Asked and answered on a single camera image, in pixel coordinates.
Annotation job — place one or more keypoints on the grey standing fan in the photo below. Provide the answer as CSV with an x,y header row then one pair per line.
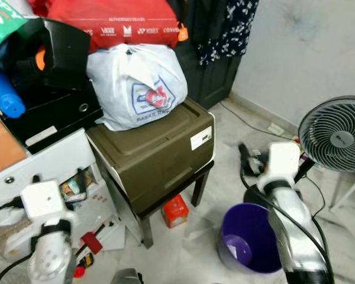
x,y
337,139

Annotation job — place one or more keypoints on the orange padlock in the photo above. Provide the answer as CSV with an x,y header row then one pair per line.
x,y
183,34

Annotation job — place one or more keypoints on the olive storage box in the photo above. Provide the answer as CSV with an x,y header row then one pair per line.
x,y
148,160

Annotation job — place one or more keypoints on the blue bottle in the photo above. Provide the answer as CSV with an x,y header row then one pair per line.
x,y
6,97

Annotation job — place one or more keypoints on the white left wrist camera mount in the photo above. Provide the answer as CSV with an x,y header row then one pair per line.
x,y
42,201

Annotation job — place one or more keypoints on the dark floral garment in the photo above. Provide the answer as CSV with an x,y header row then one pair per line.
x,y
236,23

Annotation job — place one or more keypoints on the black printer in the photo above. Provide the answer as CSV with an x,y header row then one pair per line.
x,y
53,112

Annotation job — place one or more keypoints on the white power strip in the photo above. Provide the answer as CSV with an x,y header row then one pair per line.
x,y
275,129

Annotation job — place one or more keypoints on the orange round object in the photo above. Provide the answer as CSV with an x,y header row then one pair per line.
x,y
40,59

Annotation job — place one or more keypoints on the red clip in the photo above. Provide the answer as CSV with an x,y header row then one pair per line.
x,y
92,242

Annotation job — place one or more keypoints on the dark wooden stool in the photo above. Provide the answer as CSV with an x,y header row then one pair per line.
x,y
145,234

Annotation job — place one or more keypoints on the silver robot left leg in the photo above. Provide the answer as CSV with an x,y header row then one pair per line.
x,y
127,277

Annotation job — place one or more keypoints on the black wardrobe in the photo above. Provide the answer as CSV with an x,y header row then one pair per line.
x,y
210,83

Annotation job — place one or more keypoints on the red sports bag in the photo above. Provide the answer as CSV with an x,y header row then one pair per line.
x,y
106,18

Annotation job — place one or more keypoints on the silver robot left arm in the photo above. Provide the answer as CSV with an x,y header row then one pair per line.
x,y
50,260

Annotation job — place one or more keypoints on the red round cap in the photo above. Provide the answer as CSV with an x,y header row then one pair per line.
x,y
79,272

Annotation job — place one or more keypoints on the white printed plastic bag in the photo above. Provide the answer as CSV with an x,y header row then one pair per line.
x,y
124,77

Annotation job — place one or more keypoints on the white shelf cabinet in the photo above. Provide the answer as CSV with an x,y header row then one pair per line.
x,y
53,154

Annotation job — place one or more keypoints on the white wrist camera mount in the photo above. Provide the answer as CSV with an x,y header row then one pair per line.
x,y
42,201
283,160

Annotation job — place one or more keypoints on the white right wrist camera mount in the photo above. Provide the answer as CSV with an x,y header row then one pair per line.
x,y
283,160

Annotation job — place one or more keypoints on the brown cardboard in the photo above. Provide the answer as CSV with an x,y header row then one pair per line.
x,y
3,148

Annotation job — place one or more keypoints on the colourful small carton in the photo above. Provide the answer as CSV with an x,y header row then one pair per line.
x,y
71,188

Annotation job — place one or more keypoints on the green printed bag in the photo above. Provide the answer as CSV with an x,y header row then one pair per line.
x,y
3,29

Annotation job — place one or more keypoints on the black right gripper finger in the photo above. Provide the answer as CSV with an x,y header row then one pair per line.
x,y
244,157

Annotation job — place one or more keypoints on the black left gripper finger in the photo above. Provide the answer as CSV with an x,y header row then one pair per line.
x,y
81,180

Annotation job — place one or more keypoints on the red small box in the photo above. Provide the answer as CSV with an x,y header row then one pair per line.
x,y
175,212

